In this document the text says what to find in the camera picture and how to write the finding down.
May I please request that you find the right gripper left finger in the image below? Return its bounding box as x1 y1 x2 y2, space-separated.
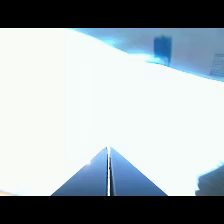
51 147 110 197

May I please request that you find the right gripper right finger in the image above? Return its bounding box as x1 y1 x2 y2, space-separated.
109 147 168 197

